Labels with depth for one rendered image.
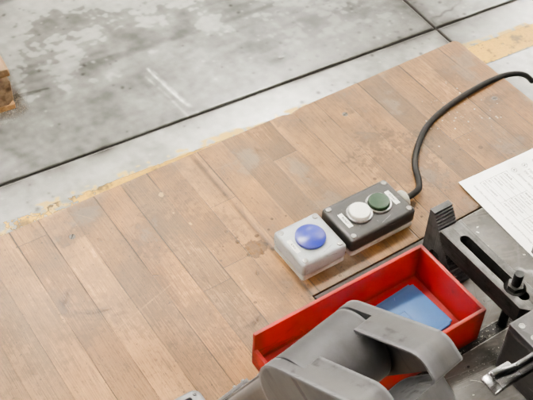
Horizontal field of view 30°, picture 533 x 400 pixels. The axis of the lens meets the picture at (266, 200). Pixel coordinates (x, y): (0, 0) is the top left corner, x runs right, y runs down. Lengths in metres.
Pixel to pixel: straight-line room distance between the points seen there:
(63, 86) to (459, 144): 1.68
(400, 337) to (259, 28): 2.46
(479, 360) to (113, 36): 2.09
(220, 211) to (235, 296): 0.14
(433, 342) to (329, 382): 0.08
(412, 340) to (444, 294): 0.54
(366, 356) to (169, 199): 0.66
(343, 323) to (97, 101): 2.18
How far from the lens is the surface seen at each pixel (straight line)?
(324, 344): 0.73
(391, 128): 1.47
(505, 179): 1.43
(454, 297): 1.23
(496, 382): 1.11
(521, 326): 1.16
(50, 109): 2.87
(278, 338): 1.17
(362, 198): 1.33
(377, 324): 0.73
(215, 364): 1.19
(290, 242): 1.26
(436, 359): 0.70
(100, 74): 2.97
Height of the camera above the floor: 1.89
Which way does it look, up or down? 47 degrees down
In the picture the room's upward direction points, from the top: 3 degrees clockwise
